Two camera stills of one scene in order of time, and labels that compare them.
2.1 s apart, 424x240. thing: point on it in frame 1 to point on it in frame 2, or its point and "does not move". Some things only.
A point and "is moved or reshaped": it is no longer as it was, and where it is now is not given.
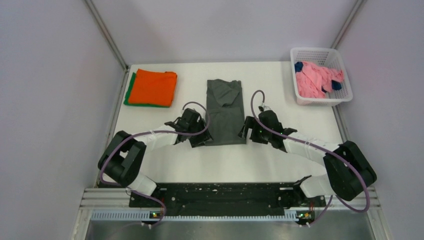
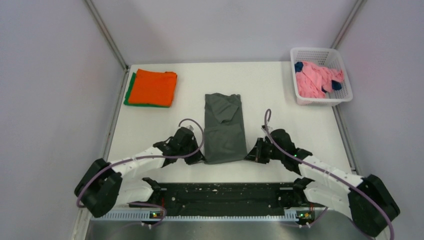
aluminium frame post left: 96,14 does not move
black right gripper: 250,123 to 256,154
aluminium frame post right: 358,5 does not move
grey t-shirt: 225,112 is moved or reshaped
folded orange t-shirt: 152,87 does not move
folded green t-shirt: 129,92 does not move
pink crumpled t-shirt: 313,81 does not move
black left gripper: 202,138 to 197,157
